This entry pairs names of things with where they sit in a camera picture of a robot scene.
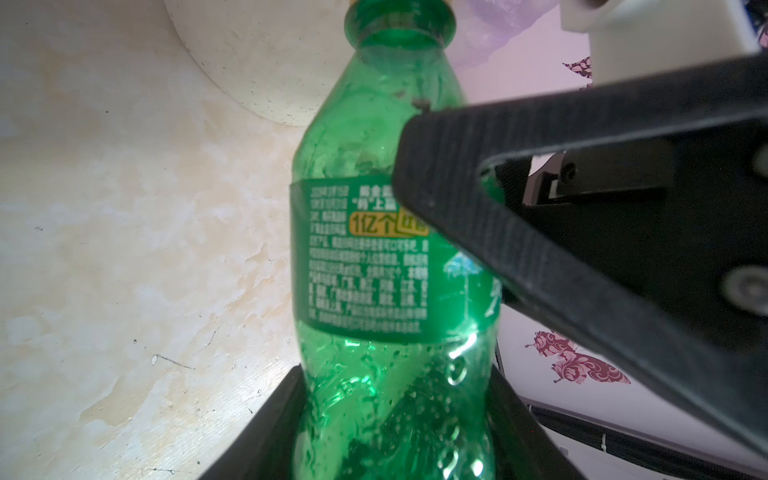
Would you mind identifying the green soda bottle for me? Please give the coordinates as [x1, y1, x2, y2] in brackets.
[290, 1, 501, 479]

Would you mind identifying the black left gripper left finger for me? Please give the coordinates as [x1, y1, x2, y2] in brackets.
[201, 365, 307, 480]

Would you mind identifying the pink plastic bin liner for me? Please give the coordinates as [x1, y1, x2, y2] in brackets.
[447, 0, 560, 70]

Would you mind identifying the white ribbed waste bin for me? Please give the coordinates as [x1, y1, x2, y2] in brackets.
[165, 0, 353, 127]

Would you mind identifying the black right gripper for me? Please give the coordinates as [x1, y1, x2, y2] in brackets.
[393, 53, 767, 454]

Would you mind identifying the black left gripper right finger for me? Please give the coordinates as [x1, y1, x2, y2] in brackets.
[488, 366, 585, 480]

